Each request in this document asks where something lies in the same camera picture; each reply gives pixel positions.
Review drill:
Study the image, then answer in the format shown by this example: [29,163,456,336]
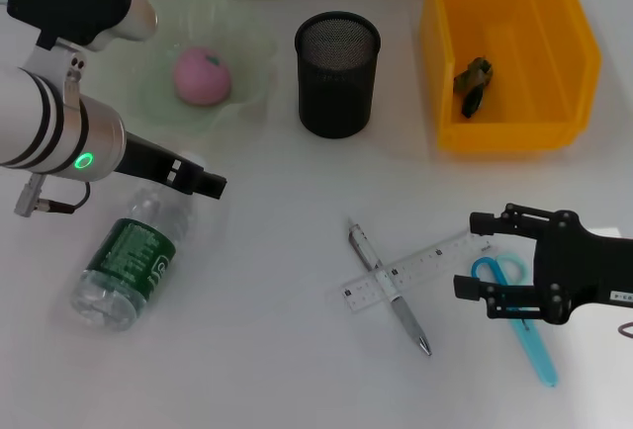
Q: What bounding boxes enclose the green plastic wrapper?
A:
[452,55,496,119]

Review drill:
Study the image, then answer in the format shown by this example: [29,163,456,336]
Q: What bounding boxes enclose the yellow plastic bin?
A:
[419,0,603,154]

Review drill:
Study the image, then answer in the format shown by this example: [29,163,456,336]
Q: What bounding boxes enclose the pale green glass fruit plate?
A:
[81,0,278,143]

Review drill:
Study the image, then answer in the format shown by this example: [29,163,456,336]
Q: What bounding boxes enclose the left gripper connector cable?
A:
[13,171,93,216]

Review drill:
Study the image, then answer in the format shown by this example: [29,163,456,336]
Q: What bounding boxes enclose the transparent plastic ruler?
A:
[338,231,496,314]

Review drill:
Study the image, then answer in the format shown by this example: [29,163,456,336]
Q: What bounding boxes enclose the black mesh pen holder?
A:
[294,11,383,139]

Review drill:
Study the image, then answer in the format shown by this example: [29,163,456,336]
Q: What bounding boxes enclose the pink toy peach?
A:
[172,45,232,107]

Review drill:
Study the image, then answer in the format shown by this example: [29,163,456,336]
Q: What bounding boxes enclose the clear green-label water bottle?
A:
[70,150,209,332]

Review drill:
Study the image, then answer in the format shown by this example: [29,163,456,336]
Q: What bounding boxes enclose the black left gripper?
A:
[114,130,228,202]

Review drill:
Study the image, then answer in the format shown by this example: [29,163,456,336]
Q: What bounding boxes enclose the silver white ballpoint pen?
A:
[347,217,434,358]

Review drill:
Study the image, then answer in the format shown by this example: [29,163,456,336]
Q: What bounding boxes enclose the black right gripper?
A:
[453,203,633,326]

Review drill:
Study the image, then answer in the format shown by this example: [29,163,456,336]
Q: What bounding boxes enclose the blue plastic scissors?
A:
[470,253,560,389]

